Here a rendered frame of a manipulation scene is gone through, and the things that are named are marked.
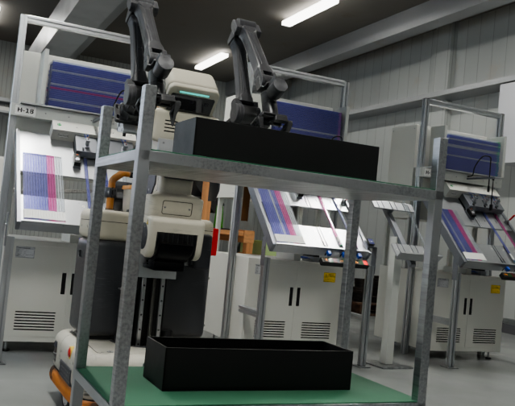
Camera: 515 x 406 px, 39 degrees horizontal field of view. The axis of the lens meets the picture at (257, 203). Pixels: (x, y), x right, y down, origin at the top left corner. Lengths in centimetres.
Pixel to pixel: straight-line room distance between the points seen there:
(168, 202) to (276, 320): 203
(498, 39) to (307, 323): 480
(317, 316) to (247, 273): 59
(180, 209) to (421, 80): 701
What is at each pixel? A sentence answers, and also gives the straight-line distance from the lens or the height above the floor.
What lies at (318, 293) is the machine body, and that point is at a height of 42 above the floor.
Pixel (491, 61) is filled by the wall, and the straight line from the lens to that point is 860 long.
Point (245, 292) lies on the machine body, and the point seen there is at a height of 40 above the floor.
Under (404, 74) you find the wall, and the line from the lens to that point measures 989.
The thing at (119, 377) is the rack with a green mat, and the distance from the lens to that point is 173.
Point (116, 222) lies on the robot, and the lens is 300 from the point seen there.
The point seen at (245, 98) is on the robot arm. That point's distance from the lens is 286.
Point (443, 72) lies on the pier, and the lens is 907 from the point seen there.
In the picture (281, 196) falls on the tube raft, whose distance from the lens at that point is 461.
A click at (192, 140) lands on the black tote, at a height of 100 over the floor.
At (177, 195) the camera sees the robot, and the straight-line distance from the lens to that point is 283.
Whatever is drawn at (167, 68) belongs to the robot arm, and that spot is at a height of 129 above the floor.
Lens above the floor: 78
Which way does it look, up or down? 2 degrees up
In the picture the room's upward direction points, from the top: 6 degrees clockwise
